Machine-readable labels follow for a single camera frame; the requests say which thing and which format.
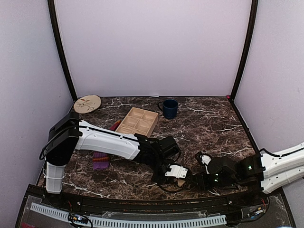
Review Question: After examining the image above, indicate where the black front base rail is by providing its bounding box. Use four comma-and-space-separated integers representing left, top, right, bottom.
21, 183, 286, 214

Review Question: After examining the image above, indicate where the black frame post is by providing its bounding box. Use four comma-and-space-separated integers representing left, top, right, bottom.
230, 0, 258, 103
47, 0, 78, 102

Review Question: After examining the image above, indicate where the purple striped sock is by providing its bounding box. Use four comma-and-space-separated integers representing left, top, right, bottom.
92, 120, 122, 171

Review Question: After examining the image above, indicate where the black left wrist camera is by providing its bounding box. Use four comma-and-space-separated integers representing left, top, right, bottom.
160, 136, 181, 158

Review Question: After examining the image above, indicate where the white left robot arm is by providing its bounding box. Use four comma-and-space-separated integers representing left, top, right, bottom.
39, 113, 192, 194

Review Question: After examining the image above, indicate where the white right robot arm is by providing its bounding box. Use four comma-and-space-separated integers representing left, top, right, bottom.
193, 143, 304, 194

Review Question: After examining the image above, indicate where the dark blue mug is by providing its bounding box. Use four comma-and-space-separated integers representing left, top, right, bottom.
157, 99, 179, 119

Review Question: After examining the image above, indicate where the white slotted cable duct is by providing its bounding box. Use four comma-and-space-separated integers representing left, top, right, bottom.
29, 202, 227, 228

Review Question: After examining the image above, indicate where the wooden compartment tray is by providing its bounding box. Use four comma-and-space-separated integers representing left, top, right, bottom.
115, 107, 158, 137

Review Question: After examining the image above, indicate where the right black frame post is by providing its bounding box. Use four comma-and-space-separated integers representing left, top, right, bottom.
230, 0, 258, 103

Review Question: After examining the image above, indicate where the brown argyle sock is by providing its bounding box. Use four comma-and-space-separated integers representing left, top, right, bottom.
173, 178, 191, 189

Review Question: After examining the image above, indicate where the left black frame post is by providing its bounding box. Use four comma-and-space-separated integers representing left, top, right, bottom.
47, 0, 78, 102

